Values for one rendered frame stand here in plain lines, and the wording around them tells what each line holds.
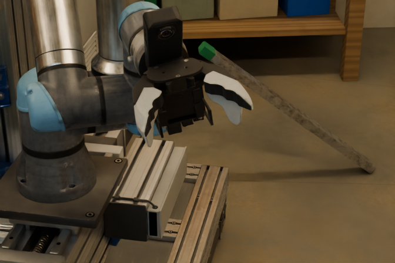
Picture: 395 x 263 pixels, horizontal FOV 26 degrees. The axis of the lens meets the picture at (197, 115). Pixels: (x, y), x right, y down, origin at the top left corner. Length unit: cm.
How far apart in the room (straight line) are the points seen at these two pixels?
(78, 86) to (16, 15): 50
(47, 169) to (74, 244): 15
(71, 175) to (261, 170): 172
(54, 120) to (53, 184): 35
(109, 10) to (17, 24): 31
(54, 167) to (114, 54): 24
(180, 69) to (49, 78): 26
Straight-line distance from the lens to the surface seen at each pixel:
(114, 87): 127
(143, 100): 104
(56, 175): 159
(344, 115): 367
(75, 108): 126
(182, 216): 262
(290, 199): 309
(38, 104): 126
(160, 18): 105
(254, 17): 396
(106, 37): 152
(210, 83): 105
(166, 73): 108
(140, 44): 118
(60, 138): 156
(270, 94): 304
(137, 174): 183
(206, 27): 385
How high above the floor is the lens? 171
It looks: 28 degrees down
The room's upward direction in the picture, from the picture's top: straight up
